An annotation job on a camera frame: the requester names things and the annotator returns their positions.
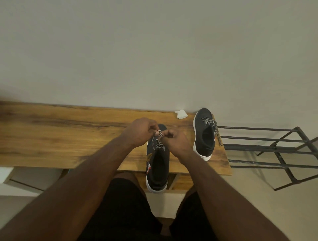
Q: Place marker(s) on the person's left forearm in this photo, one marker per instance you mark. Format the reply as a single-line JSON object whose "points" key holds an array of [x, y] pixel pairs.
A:
{"points": [[82, 183]]}

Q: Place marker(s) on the white cabinet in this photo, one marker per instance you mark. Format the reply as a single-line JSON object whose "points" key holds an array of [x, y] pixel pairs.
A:
{"points": [[27, 182]]}

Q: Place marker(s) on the person's left hand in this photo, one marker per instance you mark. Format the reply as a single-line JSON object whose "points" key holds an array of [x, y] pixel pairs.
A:
{"points": [[139, 131]]}

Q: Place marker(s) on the plain black sneaker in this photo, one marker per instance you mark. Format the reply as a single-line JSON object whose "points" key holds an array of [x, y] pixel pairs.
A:
{"points": [[207, 141]]}

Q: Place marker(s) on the person's left thumb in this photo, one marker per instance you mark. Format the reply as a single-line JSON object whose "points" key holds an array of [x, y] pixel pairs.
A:
{"points": [[155, 132]]}

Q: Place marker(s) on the black shorts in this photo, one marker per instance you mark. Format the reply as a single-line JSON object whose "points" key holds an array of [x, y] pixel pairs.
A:
{"points": [[124, 213]]}

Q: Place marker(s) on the black white speckled shoelace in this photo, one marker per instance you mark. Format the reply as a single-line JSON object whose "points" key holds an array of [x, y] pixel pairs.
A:
{"points": [[159, 145], [215, 129]]}

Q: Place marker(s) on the person's right hand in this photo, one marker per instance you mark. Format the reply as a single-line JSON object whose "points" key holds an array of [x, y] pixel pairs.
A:
{"points": [[180, 145]]}

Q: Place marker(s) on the black metal rack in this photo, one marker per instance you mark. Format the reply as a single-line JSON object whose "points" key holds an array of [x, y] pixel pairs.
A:
{"points": [[280, 146]]}

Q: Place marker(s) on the white crumpled paper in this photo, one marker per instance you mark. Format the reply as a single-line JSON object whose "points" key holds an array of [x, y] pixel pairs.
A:
{"points": [[181, 114]]}

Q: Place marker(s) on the person's right thumb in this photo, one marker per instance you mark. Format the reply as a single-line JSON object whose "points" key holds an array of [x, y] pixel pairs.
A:
{"points": [[169, 134]]}

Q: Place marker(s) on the person's right forearm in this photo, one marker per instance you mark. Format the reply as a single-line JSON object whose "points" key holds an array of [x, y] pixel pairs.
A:
{"points": [[223, 198]]}

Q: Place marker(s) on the black sneaker with side patch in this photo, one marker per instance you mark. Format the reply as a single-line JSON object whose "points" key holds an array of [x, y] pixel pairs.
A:
{"points": [[157, 171]]}

